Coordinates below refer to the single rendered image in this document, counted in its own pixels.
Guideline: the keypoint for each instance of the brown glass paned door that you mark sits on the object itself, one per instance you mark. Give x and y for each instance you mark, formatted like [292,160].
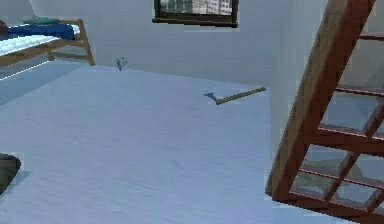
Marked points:
[320,100]

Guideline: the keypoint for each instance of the brown stick with dark head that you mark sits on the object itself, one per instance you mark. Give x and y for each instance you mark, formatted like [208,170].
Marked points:
[238,96]

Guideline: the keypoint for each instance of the small grey blue object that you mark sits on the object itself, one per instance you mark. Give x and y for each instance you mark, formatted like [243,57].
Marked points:
[121,63]

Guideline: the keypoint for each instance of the wooden bed with white mattress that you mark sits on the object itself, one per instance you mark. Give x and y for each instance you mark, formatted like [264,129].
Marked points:
[50,45]

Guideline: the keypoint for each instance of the blue blanket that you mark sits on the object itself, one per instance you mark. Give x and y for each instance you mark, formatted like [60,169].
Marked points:
[40,31]

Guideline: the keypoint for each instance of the dark red pillow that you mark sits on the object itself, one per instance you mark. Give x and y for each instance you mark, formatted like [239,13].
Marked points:
[2,28]

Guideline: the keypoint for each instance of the dark round bin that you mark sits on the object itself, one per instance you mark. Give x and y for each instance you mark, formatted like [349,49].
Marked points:
[7,170]

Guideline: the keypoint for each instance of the green pillow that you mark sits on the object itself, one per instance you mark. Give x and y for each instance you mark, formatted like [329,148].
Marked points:
[41,20]

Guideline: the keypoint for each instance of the dark framed window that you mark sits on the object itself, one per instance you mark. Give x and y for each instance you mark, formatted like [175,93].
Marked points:
[196,10]

